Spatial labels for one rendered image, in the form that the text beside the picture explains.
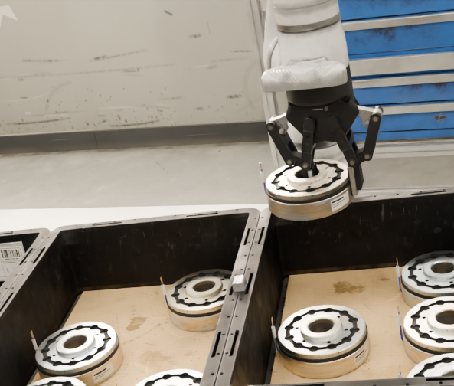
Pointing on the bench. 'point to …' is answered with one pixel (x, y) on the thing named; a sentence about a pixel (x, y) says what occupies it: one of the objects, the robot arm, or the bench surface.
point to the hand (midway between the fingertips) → (333, 181)
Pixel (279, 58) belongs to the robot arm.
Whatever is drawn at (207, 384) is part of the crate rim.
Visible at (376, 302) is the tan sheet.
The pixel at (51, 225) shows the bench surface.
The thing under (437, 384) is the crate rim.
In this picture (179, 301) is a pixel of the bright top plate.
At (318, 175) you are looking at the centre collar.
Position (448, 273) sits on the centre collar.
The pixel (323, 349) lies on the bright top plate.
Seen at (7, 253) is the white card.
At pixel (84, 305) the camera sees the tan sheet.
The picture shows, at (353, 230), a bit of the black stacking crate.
